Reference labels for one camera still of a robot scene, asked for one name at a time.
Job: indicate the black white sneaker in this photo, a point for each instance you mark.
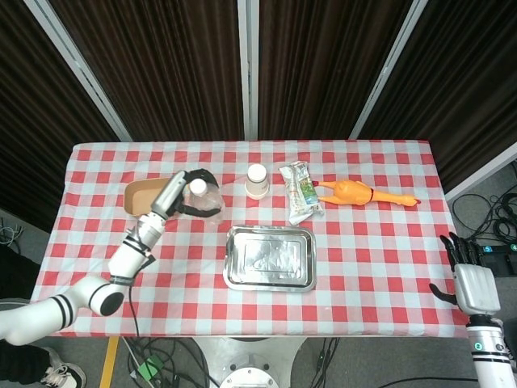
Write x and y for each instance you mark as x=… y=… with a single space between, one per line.
x=64 y=376

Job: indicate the grey partition post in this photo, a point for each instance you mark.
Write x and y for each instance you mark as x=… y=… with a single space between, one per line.
x=480 y=171
x=383 y=72
x=76 y=68
x=247 y=68

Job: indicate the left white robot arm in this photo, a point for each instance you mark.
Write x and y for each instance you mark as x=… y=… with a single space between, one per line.
x=125 y=258

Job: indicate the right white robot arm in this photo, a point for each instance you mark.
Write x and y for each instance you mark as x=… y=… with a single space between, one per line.
x=490 y=359

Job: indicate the orange rubber chicken toy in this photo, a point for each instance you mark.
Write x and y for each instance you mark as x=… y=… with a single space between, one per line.
x=351 y=194

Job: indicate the stainless steel tray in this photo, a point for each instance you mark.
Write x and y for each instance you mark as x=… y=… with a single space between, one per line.
x=270 y=258

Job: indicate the green box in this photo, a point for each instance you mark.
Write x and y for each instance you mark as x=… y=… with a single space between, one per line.
x=150 y=368

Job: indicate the silver snack packet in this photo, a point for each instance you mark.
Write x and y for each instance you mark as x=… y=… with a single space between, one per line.
x=301 y=194

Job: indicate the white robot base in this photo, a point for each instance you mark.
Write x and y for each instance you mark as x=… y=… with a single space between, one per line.
x=246 y=357

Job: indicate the white paper cup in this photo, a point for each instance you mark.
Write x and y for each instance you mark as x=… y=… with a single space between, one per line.
x=257 y=184

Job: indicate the dark brown partition panel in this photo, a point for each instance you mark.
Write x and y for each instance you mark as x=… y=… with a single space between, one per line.
x=460 y=81
x=323 y=68
x=161 y=68
x=36 y=121

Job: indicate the black trousered person leg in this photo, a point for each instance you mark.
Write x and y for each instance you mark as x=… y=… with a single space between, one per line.
x=20 y=363

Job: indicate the transparent plastic bottle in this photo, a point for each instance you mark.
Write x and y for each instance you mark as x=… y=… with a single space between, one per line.
x=206 y=200

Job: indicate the red white checkered tablecloth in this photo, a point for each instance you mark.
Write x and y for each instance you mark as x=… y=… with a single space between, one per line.
x=363 y=262

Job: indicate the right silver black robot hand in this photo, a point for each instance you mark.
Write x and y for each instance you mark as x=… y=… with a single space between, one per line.
x=478 y=291

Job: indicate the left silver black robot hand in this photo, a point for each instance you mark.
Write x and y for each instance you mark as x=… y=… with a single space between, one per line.
x=167 y=194

